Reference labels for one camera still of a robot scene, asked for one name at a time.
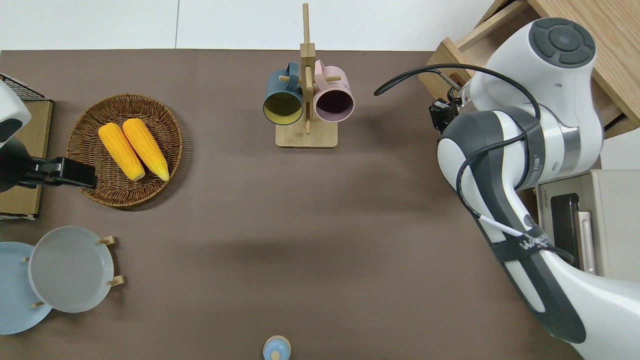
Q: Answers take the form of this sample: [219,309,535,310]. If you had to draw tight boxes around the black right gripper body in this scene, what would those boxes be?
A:
[428,98,461,135]

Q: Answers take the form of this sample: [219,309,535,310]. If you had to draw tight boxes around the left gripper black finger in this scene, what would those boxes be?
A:
[57,157,99,191]

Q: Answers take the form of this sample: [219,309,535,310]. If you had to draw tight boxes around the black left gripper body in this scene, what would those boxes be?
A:
[0,137,62,194]

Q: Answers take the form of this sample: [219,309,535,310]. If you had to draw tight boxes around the light wooden drawer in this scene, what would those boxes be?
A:
[419,0,626,140]

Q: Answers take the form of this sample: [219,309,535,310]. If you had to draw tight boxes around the brown wicker basket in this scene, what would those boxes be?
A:
[66,93,184,208]

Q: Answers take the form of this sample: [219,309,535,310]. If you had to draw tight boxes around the yellow corn cob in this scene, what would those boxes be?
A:
[122,118,170,182]
[98,122,146,182]

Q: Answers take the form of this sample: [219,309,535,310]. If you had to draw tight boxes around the grey plate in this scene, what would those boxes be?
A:
[28,226,115,314]

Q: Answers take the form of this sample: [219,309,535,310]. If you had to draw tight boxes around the pink mug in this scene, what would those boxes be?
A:
[314,60,355,123]

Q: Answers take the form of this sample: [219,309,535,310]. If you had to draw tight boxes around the wooden plate rack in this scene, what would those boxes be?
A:
[21,235,126,308]

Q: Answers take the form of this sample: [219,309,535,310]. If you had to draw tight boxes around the light blue plate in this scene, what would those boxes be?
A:
[0,241,53,335]

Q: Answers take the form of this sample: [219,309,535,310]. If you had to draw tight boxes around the wooden mug rack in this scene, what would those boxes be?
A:
[275,2,342,149]

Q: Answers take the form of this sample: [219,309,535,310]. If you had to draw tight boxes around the dark blue mug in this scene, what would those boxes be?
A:
[263,61,305,126]

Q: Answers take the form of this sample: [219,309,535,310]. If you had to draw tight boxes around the brown table mat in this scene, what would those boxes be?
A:
[0,49,601,360]

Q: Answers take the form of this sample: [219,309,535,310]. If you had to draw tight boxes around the wooden cabinet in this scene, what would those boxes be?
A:
[530,0,640,128]

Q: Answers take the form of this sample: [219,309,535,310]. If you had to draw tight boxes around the white toaster oven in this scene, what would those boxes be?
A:
[535,169,640,281]

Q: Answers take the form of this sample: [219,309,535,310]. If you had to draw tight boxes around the small blue cup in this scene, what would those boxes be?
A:
[263,335,292,360]

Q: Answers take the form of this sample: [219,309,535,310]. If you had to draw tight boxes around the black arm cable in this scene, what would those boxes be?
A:
[374,63,576,264]

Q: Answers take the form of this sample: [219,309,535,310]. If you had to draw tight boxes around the black wire rack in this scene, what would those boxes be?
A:
[0,73,47,102]

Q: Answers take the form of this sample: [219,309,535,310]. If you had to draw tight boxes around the black printed velcro strap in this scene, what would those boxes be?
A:
[490,227,556,264]

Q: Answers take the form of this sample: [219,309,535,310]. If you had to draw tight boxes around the white oven door handle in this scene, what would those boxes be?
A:
[575,211,598,275]

